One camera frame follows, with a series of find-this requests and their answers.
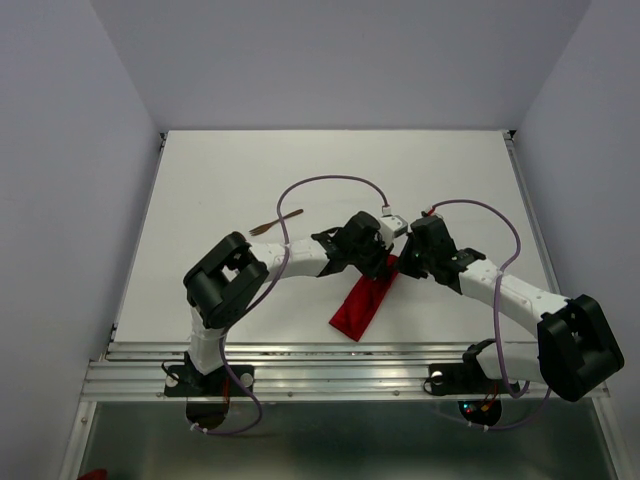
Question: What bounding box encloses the red cloth napkin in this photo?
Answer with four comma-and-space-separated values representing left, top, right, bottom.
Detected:
329, 274, 398, 342

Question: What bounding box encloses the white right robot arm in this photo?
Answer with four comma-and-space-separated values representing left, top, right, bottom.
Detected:
397, 215, 625, 402

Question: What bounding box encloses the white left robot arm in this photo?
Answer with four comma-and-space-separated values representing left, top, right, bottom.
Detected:
183, 211, 408, 394

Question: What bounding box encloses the dark wooden fork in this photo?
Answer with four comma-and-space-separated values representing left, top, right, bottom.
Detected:
249, 209, 304, 237

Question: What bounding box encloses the red object bottom left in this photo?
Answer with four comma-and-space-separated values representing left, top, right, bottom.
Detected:
77, 468, 108, 480

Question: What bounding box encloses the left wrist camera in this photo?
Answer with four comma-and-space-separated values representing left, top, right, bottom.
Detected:
379, 215, 408, 245

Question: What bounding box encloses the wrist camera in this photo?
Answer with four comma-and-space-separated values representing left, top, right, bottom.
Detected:
379, 215, 408, 245
420, 207, 443, 219

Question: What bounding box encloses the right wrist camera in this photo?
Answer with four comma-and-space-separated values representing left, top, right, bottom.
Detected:
420, 207, 443, 219

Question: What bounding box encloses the aluminium right side rail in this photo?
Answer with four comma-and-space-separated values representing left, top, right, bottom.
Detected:
500, 130, 560, 294

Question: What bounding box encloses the aluminium rail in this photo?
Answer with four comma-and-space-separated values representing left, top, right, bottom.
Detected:
94, 131, 168, 359
500, 130, 560, 294

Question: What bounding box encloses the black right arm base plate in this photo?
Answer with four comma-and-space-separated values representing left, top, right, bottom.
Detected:
423, 363, 507, 396

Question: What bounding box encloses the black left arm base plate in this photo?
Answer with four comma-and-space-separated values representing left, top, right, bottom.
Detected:
161, 363, 253, 398

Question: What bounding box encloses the aluminium front rail frame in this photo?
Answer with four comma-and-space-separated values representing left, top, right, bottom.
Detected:
82, 341, 612, 401

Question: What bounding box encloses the aluminium left side rail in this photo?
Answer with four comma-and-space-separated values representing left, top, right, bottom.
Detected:
94, 131, 168, 359

